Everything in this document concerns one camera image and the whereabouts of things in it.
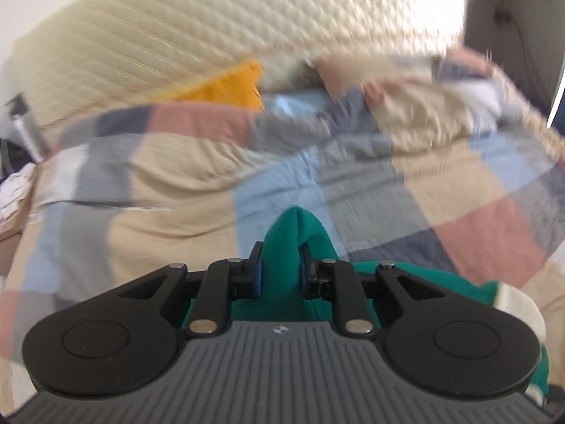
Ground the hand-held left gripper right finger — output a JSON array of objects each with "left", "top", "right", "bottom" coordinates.
[{"left": 300, "top": 244, "right": 446, "bottom": 336}]

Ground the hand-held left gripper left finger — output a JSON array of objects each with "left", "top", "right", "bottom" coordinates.
[{"left": 117, "top": 242, "right": 266, "bottom": 336}]

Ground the green hoodie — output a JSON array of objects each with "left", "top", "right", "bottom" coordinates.
[{"left": 183, "top": 205, "right": 552, "bottom": 408}]

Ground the patchwork quilt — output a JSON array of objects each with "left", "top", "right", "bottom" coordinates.
[{"left": 0, "top": 48, "right": 565, "bottom": 407}]

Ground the orange pillow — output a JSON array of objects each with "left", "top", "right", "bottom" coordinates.
[{"left": 174, "top": 59, "right": 266, "bottom": 114}]

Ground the patchwork pillow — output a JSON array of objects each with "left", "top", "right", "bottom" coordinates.
[{"left": 317, "top": 48, "right": 526, "bottom": 137}]

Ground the cream quilted headboard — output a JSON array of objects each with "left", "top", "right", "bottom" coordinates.
[{"left": 13, "top": 0, "right": 469, "bottom": 130}]

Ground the white patterned cloth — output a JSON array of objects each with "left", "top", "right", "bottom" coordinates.
[{"left": 0, "top": 163, "right": 36, "bottom": 222}]

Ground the silver bottle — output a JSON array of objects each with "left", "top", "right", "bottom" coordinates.
[{"left": 4, "top": 94, "right": 50, "bottom": 165}]

